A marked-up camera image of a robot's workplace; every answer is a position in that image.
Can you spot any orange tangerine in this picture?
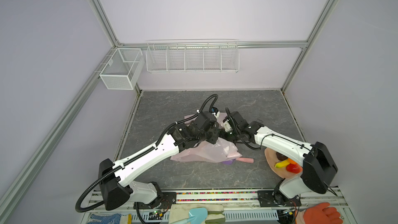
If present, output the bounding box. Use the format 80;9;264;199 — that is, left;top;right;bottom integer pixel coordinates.
288;158;297;164

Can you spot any red strawberry on plate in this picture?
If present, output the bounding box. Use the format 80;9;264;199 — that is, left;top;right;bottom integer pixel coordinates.
286;163;303;174

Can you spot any long white wire shelf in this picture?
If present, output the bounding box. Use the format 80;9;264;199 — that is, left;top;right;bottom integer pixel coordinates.
146;39;240;73

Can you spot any purple scoop pink handle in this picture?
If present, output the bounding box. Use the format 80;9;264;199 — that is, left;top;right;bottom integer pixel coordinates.
222;157;254;165

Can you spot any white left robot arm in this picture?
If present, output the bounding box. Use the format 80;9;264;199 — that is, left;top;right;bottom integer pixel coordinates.
75;107;220;213

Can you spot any pink printed plastic bag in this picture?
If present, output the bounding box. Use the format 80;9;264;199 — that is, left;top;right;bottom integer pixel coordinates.
169;114;241;163

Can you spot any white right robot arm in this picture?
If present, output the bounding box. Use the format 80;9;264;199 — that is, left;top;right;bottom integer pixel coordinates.
223;111;338;206

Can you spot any teal plastic trowel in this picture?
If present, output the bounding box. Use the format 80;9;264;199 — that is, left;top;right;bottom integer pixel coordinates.
172;207;208;224

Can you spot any beige work glove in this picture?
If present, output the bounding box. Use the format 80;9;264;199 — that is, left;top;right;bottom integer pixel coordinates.
169;204;226;224

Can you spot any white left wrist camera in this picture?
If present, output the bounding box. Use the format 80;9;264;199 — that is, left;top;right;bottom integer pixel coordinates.
209;107;220;119

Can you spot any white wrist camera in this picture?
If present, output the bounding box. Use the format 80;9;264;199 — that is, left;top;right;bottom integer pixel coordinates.
223;120;232;132
209;107;220;119

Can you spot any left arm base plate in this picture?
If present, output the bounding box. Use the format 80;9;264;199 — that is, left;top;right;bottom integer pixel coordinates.
133;191;177;209

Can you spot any small white wire basket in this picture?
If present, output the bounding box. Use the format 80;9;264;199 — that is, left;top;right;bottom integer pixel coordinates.
99;48;145;90

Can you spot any orange rubber glove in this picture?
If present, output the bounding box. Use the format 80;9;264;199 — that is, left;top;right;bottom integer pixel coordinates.
294;202;343;224

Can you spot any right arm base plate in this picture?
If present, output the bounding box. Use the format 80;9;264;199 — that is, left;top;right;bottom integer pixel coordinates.
257;190;302;207

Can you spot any beige wavy fruit plate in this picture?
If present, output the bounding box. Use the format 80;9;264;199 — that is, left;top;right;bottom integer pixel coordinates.
264;148;303;179

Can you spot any yellow banana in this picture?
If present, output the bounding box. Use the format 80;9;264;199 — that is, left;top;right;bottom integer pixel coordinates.
275;160;290;168

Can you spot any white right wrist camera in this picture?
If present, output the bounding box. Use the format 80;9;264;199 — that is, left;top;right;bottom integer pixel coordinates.
223;120;232;132

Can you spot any blue knitted glove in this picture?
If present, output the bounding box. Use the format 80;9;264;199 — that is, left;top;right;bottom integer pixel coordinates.
88;214;122;224

